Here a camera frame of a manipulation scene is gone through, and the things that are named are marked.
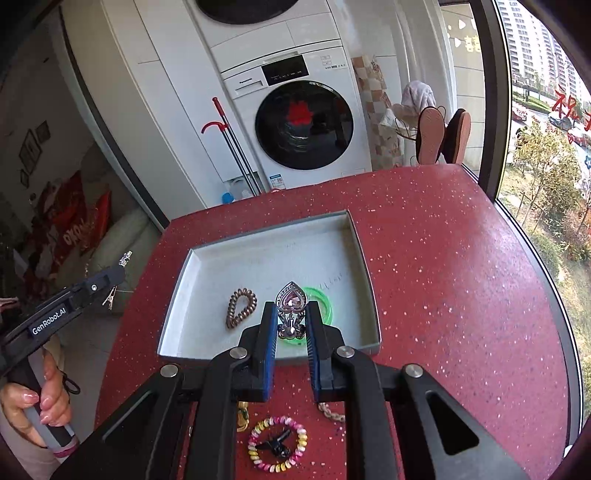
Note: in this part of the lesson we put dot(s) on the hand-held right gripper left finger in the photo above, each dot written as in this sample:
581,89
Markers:
271,332

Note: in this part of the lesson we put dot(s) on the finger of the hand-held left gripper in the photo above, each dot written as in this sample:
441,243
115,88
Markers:
99,286

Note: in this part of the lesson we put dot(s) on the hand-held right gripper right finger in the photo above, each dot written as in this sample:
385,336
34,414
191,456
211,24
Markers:
315,341

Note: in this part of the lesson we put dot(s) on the small silver hair clip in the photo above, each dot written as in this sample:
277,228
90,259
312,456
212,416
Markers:
125,259

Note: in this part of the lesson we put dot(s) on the silver heart hair clip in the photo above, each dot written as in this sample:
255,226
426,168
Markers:
292,295

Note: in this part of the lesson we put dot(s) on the grey shallow tray box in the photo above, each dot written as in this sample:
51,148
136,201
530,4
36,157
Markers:
277,258

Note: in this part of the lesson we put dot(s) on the yellow hair clip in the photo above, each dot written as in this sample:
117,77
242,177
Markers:
243,417

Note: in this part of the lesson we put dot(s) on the black claw hair clip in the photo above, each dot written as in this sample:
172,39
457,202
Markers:
277,445

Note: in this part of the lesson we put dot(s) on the person's left hand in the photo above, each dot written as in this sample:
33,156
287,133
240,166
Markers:
55,397

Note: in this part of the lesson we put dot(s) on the green plastic bangle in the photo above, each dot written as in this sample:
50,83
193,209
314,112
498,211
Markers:
330,304

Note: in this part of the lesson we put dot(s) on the white sofa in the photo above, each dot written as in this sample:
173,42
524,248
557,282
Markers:
124,240

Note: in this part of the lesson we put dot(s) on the red printed cushion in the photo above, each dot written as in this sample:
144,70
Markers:
78,230

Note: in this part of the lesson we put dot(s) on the clear jug blue cap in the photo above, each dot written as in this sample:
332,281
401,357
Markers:
238,187

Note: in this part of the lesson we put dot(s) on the white tall cabinet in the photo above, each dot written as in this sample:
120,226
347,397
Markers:
152,92

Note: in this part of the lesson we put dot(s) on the checkered beige cloth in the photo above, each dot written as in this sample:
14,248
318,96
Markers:
374,115

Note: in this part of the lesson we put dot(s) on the dark brown-soled slipper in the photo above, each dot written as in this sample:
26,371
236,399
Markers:
429,134
458,136

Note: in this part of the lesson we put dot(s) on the white front-load washing machine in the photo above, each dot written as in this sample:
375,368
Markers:
249,83

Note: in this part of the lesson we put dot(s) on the white towel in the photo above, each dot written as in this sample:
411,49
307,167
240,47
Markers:
418,94

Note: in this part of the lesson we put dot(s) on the white stacked dryer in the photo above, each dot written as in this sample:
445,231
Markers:
277,32

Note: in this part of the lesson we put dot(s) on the red window decal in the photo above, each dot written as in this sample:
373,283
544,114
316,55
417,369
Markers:
565,104

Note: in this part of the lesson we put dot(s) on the large wall picture frame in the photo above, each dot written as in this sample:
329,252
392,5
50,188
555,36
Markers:
28,151

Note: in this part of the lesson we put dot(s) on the small wall picture frame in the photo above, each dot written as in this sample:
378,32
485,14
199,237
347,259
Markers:
43,132

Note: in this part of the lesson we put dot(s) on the black window frame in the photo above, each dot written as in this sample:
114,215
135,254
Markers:
489,92

